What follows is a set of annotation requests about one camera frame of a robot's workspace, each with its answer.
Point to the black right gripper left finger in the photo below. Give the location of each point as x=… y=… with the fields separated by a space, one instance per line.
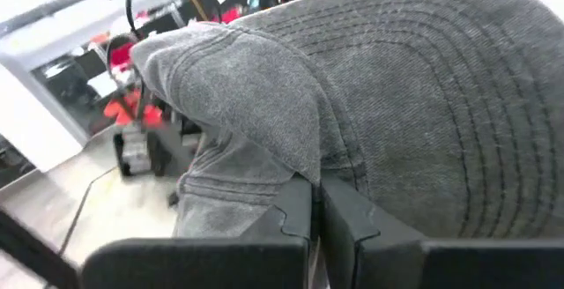
x=198 y=262

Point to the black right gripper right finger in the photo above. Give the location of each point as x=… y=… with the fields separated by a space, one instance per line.
x=396 y=262

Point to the dark grey baseball cap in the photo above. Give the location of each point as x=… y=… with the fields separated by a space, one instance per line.
x=396 y=104

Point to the shelf with small red bins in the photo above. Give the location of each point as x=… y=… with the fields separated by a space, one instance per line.
x=132 y=113

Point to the black aluminium frame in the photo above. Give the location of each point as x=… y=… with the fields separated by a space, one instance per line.
x=35 y=256

